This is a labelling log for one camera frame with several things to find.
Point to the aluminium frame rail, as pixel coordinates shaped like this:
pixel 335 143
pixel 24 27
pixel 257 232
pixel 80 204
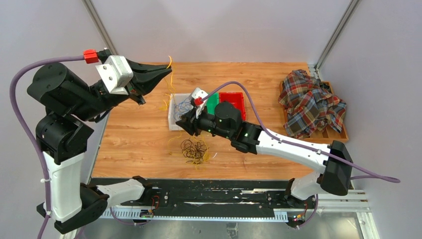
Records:
pixel 237 212

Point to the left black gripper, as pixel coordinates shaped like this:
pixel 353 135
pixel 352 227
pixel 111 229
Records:
pixel 146 77

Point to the green plastic bin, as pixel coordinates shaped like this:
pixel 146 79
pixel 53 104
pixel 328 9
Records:
pixel 212 102

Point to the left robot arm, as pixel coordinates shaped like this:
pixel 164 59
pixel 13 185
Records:
pixel 62 135

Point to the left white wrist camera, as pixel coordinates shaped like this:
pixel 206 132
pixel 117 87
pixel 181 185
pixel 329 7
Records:
pixel 115 74

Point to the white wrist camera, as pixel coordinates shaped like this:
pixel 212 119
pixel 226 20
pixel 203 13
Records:
pixel 115 74
pixel 199 102

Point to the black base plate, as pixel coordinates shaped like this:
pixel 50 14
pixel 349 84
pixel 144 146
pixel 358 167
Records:
pixel 172 191

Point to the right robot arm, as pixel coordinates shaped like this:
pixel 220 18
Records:
pixel 330 162

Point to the red plastic bin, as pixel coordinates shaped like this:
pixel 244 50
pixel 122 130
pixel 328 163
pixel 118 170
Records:
pixel 236 99

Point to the white plastic bin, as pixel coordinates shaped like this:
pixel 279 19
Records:
pixel 179 104

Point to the plaid cloth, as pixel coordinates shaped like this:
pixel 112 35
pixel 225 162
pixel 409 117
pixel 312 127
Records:
pixel 310 105

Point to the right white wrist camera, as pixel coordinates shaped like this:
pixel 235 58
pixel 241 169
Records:
pixel 199 102

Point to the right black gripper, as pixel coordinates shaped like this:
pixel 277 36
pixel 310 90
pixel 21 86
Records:
pixel 190 123

